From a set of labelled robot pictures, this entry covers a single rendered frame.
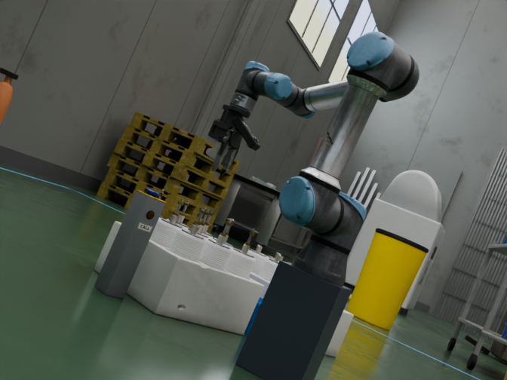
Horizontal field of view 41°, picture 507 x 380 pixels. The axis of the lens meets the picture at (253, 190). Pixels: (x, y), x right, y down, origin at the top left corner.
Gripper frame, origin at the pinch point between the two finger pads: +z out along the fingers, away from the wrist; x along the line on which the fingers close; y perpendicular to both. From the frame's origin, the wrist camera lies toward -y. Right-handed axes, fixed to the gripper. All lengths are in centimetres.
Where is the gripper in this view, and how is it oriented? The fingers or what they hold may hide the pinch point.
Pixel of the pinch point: (220, 170)
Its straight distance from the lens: 211.5
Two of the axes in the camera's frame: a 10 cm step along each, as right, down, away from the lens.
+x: -3.5, -1.8, -9.2
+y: -8.5, -3.5, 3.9
